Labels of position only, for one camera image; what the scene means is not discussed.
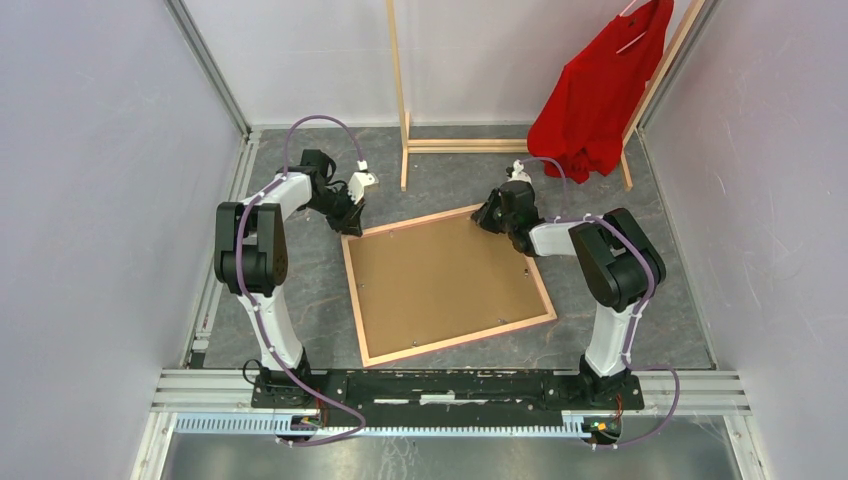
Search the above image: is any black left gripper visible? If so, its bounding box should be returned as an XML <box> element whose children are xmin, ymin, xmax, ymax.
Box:
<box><xmin>304</xmin><ymin>185</ymin><xmax>368</xmax><ymax>239</ymax></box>

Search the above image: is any pink wooden picture frame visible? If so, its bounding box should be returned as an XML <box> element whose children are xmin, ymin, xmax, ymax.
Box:
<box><xmin>340</xmin><ymin>203</ymin><xmax>559</xmax><ymax>369</ymax></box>

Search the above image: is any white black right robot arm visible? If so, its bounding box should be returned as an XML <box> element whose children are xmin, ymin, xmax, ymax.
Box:
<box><xmin>471</xmin><ymin>180</ymin><xmax>666</xmax><ymax>408</ymax></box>

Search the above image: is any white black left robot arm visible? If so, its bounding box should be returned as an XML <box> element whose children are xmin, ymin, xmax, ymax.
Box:
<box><xmin>213</xmin><ymin>149</ymin><xmax>378</xmax><ymax>408</ymax></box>

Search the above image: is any red t-shirt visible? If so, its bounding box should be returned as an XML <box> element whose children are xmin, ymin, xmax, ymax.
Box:
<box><xmin>527</xmin><ymin>0</ymin><xmax>674</xmax><ymax>184</ymax></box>

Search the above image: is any wooden clothes rack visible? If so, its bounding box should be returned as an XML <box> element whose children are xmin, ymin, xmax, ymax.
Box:
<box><xmin>385</xmin><ymin>0</ymin><xmax>709</xmax><ymax>192</ymax></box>

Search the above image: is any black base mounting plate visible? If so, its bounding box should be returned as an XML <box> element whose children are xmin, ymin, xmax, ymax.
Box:
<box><xmin>251</xmin><ymin>368</ymin><xmax>645</xmax><ymax>428</ymax></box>

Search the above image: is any pink clothes hanger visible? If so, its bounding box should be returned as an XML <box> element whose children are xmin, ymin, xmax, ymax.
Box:
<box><xmin>615</xmin><ymin>1</ymin><xmax>658</xmax><ymax>58</ymax></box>

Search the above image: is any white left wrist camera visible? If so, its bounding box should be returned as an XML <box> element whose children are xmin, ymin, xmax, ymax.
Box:
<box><xmin>348</xmin><ymin>160</ymin><xmax>379</xmax><ymax>204</ymax></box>

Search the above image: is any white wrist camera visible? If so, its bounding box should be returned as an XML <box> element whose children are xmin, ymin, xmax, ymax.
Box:
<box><xmin>506</xmin><ymin>160</ymin><xmax>532</xmax><ymax>184</ymax></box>
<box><xmin>348</xmin><ymin>160</ymin><xmax>379</xmax><ymax>204</ymax></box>

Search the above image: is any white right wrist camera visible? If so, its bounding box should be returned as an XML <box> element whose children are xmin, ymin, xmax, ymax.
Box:
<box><xmin>506</xmin><ymin>160</ymin><xmax>532</xmax><ymax>184</ymax></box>

